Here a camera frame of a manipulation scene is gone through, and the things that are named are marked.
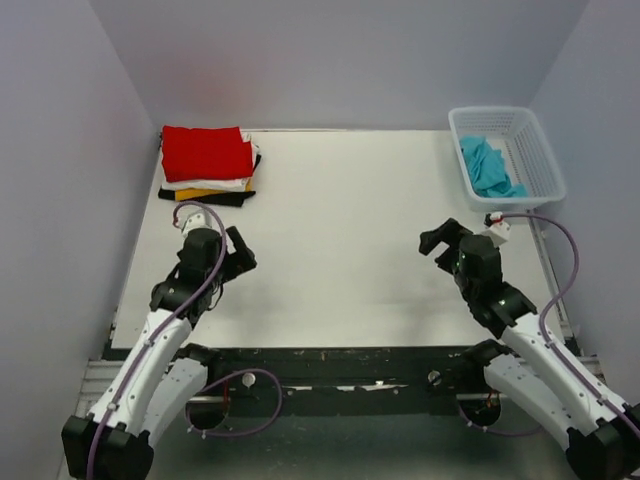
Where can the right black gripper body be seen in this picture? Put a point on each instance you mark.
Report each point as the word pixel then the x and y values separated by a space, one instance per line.
pixel 461 279

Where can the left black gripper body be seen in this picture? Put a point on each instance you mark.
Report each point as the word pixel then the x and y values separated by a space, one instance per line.
pixel 222 276

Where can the red t shirt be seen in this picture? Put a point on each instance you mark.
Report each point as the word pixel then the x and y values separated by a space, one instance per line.
pixel 205 152

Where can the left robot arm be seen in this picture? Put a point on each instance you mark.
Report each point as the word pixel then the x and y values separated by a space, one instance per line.
pixel 115 439

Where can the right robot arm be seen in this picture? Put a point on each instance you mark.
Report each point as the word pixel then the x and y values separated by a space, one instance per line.
pixel 595 427

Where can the folded black t shirt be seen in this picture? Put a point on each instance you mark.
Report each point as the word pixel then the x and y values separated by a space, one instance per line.
pixel 208 197

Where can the folded yellow t shirt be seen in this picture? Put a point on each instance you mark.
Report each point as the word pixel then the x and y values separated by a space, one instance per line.
pixel 230 186

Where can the teal t shirt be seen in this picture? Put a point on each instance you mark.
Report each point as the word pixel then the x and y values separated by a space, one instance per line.
pixel 486 168

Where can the folded white t shirt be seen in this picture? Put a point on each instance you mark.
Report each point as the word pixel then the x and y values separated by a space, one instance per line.
pixel 220 184

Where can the white plastic basket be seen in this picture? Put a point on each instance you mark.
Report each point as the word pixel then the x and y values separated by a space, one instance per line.
pixel 528 156

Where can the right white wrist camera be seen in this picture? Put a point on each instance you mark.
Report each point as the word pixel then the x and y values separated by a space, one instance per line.
pixel 497 229

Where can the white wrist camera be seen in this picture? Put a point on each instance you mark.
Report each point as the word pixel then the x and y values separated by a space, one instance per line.
pixel 200 219
pixel 497 229

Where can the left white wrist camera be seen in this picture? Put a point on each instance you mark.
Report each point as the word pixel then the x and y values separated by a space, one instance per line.
pixel 200 219

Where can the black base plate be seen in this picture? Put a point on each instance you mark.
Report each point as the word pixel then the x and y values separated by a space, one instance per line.
pixel 331 382

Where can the aluminium mounting rail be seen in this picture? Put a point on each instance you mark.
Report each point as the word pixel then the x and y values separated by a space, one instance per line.
pixel 99 374

